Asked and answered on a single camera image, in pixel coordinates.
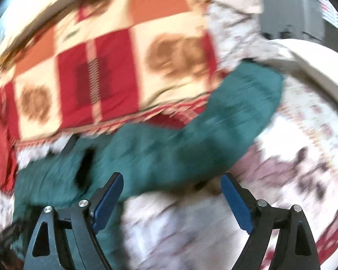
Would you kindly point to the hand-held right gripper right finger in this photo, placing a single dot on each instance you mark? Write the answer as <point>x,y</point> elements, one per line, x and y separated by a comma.
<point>236,202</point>

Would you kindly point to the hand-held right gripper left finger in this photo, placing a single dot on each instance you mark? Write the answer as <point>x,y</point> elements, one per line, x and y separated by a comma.
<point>107,205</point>

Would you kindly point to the green quilted down jacket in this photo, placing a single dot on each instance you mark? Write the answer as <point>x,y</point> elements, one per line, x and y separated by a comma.
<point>171,152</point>

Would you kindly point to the floral red white blanket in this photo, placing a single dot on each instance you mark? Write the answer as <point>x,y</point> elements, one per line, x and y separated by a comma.
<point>298,146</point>

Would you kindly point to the red heart ruffled pillow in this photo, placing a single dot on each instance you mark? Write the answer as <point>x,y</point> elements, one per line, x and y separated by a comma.
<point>0,157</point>

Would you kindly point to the red cream checkered quilt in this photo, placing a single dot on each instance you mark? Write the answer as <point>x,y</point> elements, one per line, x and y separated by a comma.
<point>115,62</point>

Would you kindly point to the white panel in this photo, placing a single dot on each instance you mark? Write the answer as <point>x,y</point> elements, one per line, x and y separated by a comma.
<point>318,62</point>

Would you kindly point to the white knitted cloth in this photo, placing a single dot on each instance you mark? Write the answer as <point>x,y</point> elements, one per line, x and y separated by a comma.
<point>236,19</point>

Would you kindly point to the grey cabinet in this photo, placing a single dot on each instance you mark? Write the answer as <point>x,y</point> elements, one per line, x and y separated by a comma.
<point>293,5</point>

